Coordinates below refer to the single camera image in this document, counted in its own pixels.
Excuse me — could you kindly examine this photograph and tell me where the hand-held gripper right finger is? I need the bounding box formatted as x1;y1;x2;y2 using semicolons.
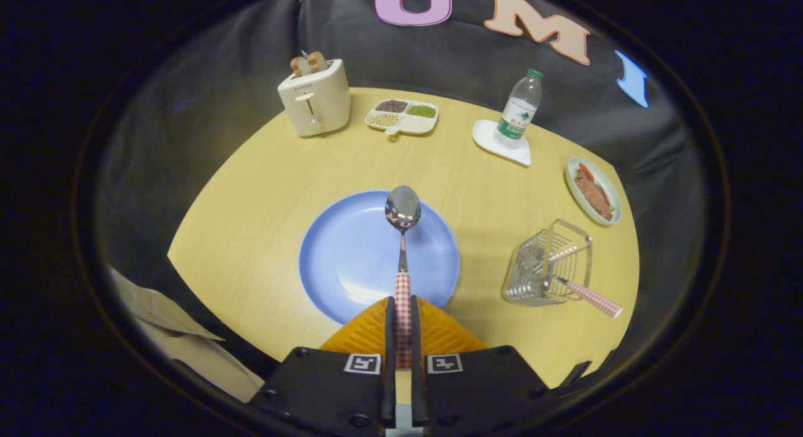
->
410;295;559;437

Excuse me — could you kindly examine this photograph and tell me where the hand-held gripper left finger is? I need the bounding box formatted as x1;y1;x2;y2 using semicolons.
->
248;296;397;437

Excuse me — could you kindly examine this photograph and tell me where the spoon with red checked handle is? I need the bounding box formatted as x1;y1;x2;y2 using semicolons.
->
385;185;422;370

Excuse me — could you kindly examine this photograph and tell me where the fork with red checked handle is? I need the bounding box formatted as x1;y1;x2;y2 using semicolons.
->
521;244;624;319

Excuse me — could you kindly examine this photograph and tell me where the blue round plate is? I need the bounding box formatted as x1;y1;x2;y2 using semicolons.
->
299;190;460;326

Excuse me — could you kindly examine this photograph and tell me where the beige cloth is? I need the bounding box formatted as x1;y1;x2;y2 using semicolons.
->
110;266;265;403

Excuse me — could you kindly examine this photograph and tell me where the white coaster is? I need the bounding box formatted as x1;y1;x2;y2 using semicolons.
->
472;119;532;167

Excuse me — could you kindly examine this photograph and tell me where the white divided dish with beans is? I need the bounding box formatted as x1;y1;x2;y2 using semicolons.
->
364;98;439;137

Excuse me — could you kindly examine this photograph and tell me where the pale green oval plate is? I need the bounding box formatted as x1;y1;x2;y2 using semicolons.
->
565;157;622;226

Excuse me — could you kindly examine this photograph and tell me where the brown meat slice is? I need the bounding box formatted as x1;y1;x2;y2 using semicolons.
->
574;163;614;221

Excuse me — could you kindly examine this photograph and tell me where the clear water bottle green cap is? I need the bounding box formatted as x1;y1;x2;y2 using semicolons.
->
493;68;545;150

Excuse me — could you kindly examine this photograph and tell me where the cream white toaster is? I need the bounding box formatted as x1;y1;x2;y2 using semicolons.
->
277;59;352;138

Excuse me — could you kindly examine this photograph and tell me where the wire cutlery basket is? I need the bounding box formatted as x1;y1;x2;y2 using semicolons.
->
501;219;593;308

